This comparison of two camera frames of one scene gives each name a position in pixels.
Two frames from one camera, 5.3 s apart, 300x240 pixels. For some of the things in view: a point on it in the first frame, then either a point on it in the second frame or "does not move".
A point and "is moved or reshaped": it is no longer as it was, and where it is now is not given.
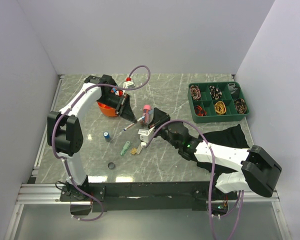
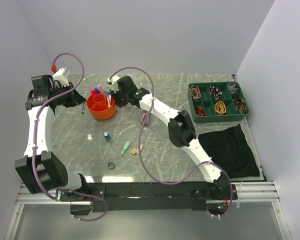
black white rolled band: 215,93 does not move
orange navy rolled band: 199,111 does not move
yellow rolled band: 220,107 does not move
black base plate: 147,196 does not move
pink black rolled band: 195,92 does not move
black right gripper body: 164,132 → 120,98
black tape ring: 111,165 does not move
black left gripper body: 113,101 → 67,100
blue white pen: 142,118 is moved or reshaped
